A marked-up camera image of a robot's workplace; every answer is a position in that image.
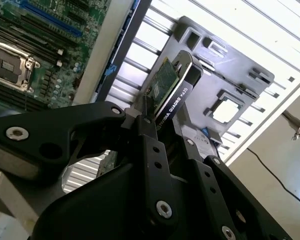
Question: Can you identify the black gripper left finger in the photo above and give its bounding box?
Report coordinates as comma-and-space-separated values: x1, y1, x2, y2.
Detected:
0, 96, 178, 226

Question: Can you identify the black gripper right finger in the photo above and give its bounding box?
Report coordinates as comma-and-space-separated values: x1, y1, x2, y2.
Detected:
180, 134, 295, 240

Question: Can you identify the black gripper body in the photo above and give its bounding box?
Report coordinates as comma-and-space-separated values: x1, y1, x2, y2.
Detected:
31, 154, 208, 240

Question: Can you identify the graphics card with black shroud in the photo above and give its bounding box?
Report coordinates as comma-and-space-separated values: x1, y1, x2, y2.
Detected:
98, 49, 204, 179

